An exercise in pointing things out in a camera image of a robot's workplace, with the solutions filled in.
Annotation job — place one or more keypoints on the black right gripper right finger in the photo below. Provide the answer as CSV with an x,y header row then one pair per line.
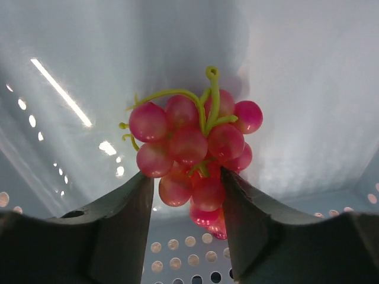
x,y
270,242

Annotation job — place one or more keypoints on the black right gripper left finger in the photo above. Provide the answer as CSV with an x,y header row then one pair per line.
x,y
102,242

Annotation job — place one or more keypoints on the purple grape bunch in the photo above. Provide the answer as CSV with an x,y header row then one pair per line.
x,y
184,140

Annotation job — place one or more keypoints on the light blue plastic basket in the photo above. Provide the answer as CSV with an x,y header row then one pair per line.
x,y
70,70

